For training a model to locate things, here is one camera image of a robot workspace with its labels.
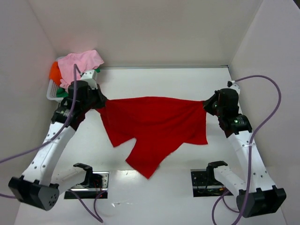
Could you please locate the green t shirt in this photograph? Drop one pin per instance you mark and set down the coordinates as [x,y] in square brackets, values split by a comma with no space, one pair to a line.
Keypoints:
[62,93]

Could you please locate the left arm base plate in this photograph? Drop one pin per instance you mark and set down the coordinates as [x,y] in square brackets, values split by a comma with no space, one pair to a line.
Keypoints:
[98,185]

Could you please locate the red t shirt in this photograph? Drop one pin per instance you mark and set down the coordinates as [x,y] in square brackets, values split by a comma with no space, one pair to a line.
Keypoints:
[160,126]

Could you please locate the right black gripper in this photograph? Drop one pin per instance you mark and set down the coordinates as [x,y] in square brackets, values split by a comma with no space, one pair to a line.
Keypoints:
[211,105]

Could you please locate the white plastic basket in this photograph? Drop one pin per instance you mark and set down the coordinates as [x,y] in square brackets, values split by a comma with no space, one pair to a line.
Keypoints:
[52,88]

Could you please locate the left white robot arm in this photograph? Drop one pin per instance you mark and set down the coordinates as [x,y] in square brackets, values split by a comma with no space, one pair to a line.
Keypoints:
[38,185]

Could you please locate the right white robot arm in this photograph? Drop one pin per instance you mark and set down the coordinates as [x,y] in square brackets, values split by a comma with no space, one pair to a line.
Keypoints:
[258,194]

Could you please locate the pink t shirt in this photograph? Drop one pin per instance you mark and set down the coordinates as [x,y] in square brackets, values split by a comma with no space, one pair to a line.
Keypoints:
[87,60]

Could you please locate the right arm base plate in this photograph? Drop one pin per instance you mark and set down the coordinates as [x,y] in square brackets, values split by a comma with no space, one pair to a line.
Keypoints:
[202,187]

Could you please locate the orange t shirt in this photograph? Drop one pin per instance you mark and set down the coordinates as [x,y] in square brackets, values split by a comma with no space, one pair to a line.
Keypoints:
[55,74]

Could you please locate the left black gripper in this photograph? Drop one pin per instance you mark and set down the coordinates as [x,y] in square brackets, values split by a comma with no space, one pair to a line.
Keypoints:
[99,99]

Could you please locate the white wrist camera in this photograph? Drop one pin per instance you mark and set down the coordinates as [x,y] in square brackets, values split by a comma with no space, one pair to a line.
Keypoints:
[233,85]
[90,76]

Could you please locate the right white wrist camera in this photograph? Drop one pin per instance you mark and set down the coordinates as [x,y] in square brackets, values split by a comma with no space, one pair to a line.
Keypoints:
[233,85]

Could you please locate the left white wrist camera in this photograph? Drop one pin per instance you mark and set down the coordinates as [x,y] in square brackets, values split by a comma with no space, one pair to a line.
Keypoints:
[90,76]

